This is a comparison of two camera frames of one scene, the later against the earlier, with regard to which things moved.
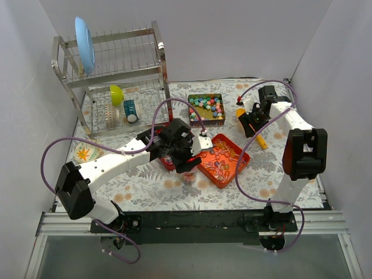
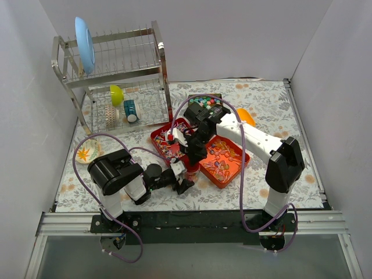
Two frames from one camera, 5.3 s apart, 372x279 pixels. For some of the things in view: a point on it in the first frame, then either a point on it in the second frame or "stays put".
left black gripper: x=188 y=164 → x=180 y=180
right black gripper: x=250 y=122 → x=195 y=144
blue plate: x=86 y=46 stays put
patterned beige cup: x=111 y=115 stays put
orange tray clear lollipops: x=219 y=164 stays put
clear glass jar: x=190 y=176 stays put
